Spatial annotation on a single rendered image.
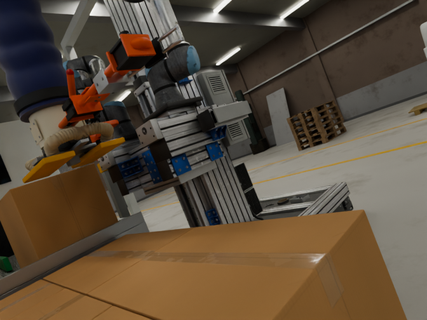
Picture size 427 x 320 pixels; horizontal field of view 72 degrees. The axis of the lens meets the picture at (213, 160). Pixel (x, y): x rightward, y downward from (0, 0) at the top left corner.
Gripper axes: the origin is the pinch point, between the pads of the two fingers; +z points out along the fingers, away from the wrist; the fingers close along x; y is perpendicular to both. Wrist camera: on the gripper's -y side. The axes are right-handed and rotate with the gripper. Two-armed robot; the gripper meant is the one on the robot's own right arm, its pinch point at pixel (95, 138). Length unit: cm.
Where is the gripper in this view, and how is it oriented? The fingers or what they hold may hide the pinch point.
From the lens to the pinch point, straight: 163.7
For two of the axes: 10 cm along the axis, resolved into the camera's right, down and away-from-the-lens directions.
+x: 6.6, -2.8, 7.0
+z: 3.7, 9.3, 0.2
